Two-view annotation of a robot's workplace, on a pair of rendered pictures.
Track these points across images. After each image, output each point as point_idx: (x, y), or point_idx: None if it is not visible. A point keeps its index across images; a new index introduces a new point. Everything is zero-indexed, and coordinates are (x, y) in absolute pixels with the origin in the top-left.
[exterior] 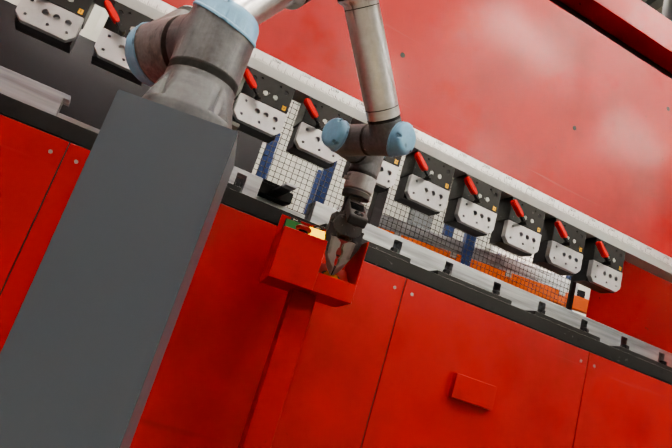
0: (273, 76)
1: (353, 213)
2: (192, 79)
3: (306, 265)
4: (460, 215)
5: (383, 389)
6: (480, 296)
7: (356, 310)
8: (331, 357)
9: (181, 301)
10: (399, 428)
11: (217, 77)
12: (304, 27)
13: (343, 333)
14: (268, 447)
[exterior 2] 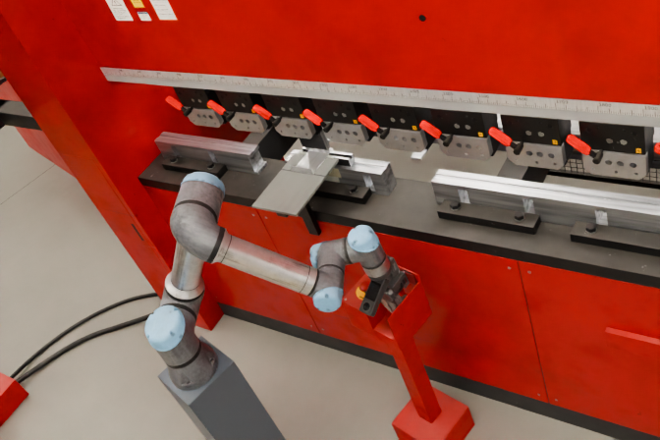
0: (330, 98)
1: (360, 308)
2: (169, 370)
3: (364, 324)
4: (587, 168)
5: (538, 331)
6: (612, 271)
7: (484, 283)
8: (482, 310)
9: (251, 418)
10: (568, 355)
11: (175, 368)
12: (320, 42)
13: (482, 297)
14: (417, 392)
